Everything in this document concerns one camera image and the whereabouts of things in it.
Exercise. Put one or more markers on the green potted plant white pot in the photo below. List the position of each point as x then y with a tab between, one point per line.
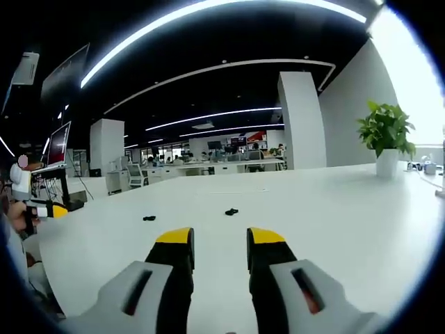
386	132

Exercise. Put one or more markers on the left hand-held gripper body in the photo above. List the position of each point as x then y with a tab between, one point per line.
20	182

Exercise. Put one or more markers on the straight ceiling light strip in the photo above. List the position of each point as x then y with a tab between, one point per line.
212	115

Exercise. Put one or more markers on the white hanging ceiling panel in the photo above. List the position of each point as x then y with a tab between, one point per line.
25	67

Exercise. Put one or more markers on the person's left hand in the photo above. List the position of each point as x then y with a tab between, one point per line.
16	213

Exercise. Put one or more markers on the white low cabinet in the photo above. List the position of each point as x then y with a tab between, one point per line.
116	181

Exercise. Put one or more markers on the dark hanging ceiling screen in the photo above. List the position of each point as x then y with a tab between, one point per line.
66	74

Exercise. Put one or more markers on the thin ceiling light line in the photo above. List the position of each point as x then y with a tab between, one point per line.
222	65

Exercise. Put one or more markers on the row of white office desks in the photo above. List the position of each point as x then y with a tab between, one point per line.
229	165

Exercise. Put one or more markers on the wide curved ceiling light strip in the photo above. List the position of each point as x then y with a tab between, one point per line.
180	17

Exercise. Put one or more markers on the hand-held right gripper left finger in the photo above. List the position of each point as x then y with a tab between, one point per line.
163	285

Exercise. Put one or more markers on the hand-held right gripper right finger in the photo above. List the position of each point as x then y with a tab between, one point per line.
274	285

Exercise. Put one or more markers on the grey mesh office chair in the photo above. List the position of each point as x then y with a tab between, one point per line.
136	174

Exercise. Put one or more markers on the silver framed computer monitor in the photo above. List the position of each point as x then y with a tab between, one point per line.
58	142

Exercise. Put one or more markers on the black plastic buckle part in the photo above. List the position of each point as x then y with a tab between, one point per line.
149	218
231	211

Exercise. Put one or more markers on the small white blue device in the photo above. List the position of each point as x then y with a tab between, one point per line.
429	167

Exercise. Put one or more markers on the black monitor stand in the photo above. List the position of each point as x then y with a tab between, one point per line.
64	188

